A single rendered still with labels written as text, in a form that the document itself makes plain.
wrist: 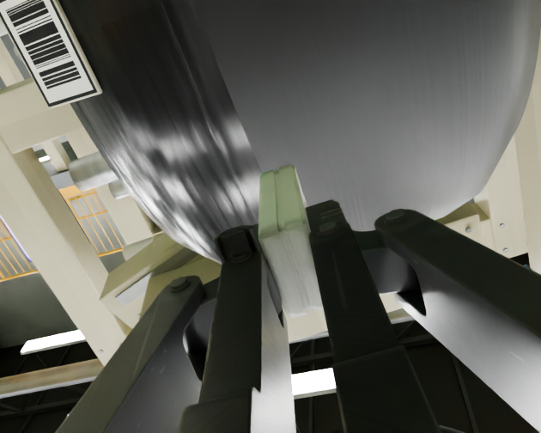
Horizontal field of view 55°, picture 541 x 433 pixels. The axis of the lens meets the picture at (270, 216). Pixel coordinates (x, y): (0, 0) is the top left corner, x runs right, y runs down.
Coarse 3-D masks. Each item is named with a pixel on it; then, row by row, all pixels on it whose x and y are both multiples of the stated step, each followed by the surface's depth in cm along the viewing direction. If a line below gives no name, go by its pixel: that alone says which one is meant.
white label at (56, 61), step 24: (0, 0) 26; (24, 0) 26; (48, 0) 26; (24, 24) 27; (48, 24) 26; (24, 48) 28; (48, 48) 27; (72, 48) 26; (48, 72) 28; (72, 72) 27; (48, 96) 29; (72, 96) 28
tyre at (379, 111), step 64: (64, 0) 25; (128, 0) 25; (192, 0) 25; (256, 0) 25; (320, 0) 25; (384, 0) 26; (448, 0) 26; (512, 0) 27; (128, 64) 26; (192, 64) 26; (256, 64) 27; (320, 64) 27; (384, 64) 27; (448, 64) 28; (512, 64) 30; (128, 128) 29; (192, 128) 28; (256, 128) 29; (320, 128) 29; (384, 128) 30; (448, 128) 31; (512, 128) 36; (192, 192) 32; (256, 192) 32; (320, 192) 33; (384, 192) 35; (448, 192) 37
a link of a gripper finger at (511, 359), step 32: (384, 224) 14; (416, 224) 13; (416, 256) 12; (448, 256) 11; (480, 256) 11; (448, 288) 11; (480, 288) 10; (512, 288) 10; (416, 320) 14; (448, 320) 11; (480, 320) 10; (512, 320) 9; (480, 352) 10; (512, 352) 9; (512, 384) 10
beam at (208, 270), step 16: (464, 208) 87; (448, 224) 85; (464, 224) 85; (480, 240) 87; (176, 272) 101; (192, 272) 98; (208, 272) 97; (160, 288) 98; (144, 304) 95; (384, 304) 92; (288, 320) 93; (304, 320) 93; (320, 320) 93; (304, 336) 95
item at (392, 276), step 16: (320, 208) 18; (336, 208) 17; (320, 224) 17; (368, 240) 14; (368, 256) 14; (384, 256) 14; (384, 272) 14; (400, 272) 14; (384, 288) 14; (400, 288) 14; (416, 288) 14
